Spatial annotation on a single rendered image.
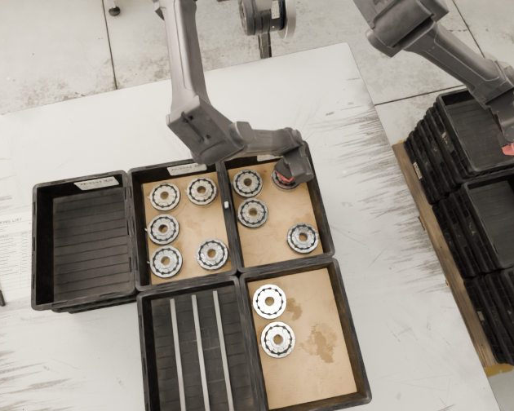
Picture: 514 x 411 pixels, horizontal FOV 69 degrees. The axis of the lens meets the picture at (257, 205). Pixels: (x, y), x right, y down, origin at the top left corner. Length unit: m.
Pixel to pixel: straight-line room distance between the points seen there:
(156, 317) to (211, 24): 2.14
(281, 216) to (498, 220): 1.13
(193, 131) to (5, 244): 1.11
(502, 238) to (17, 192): 2.06
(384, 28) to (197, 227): 0.85
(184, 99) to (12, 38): 2.63
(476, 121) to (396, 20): 1.45
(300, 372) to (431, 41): 0.92
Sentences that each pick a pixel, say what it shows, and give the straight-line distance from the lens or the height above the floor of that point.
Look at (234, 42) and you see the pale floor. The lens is 2.77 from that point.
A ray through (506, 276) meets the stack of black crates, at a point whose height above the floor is 0.48.
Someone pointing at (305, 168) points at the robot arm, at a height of 1.07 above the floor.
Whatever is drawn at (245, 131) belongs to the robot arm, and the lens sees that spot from 0.71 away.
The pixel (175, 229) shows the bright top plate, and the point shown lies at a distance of 1.26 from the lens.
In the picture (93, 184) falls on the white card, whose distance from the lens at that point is 1.36.
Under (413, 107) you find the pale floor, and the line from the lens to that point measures 2.64.
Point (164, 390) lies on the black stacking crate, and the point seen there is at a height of 0.83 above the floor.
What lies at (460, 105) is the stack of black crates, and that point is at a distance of 2.11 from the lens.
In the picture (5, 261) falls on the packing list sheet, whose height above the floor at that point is 0.70.
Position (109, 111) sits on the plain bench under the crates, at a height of 0.70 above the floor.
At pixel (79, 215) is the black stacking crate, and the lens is 1.41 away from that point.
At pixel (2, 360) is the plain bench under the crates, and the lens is 1.59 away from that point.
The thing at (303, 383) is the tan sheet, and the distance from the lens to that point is 1.23.
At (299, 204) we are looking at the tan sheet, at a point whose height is 0.83.
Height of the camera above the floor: 2.04
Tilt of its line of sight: 71 degrees down
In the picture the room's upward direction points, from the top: straight up
